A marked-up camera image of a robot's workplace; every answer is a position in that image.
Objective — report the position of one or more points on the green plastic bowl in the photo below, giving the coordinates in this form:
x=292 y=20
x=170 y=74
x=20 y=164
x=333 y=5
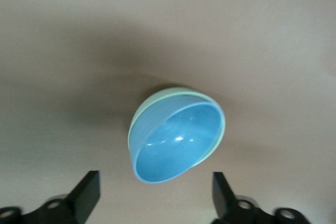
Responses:
x=162 y=91

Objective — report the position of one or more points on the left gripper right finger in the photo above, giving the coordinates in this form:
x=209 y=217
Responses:
x=223 y=195

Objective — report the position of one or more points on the blue plastic bowl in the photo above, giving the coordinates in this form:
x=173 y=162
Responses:
x=178 y=150

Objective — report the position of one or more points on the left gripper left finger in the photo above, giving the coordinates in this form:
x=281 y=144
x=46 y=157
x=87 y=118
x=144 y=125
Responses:
x=84 y=195

